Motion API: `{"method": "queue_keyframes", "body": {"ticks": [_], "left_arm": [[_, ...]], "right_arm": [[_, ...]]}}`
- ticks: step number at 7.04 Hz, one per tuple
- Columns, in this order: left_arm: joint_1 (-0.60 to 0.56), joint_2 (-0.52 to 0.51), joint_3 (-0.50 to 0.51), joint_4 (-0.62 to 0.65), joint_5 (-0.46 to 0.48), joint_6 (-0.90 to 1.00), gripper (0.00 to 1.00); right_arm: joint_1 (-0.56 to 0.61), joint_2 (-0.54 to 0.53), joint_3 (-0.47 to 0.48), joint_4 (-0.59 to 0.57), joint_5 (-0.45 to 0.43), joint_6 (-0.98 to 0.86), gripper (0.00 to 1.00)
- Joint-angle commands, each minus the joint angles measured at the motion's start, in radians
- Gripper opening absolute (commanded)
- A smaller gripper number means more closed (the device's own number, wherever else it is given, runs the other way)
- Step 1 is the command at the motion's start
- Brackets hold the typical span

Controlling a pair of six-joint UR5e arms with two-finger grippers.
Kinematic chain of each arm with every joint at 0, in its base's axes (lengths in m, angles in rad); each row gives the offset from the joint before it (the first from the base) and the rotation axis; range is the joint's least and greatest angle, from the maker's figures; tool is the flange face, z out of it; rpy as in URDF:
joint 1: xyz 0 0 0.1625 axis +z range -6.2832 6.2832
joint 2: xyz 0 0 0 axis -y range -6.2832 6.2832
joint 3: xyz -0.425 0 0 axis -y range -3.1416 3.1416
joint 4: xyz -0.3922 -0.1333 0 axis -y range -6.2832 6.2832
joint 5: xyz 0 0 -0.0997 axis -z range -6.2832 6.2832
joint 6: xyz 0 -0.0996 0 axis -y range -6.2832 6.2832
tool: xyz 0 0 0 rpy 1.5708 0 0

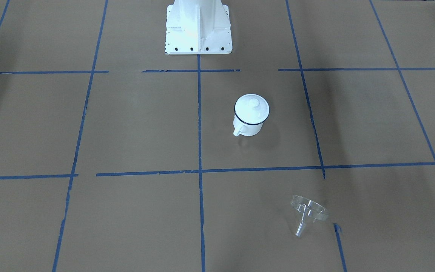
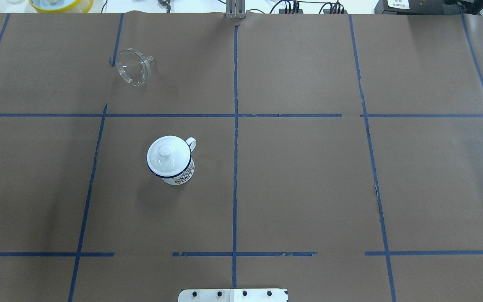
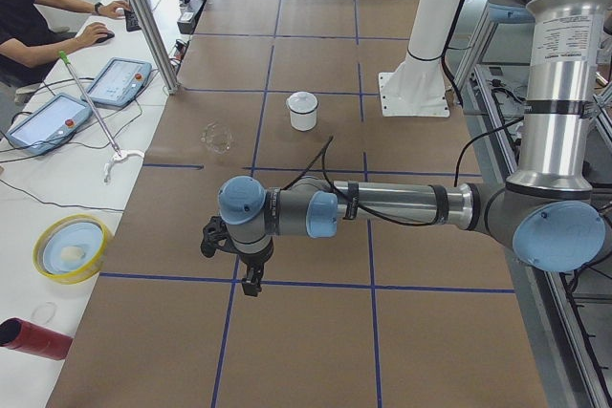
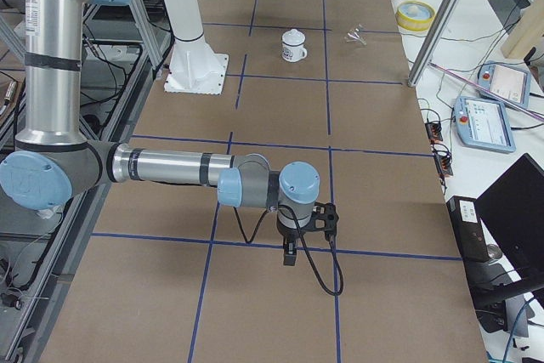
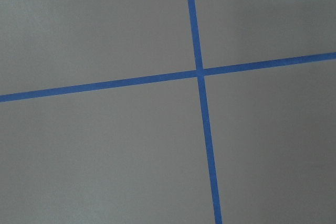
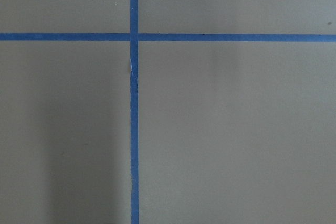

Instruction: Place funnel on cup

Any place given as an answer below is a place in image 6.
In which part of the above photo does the blue tape line lengthwise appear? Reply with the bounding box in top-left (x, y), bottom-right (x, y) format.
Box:
top-left (130, 0), bottom-right (139, 224)

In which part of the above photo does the blue tape line crosswise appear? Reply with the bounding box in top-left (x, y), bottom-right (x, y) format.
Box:
top-left (1, 33), bottom-right (335, 42)

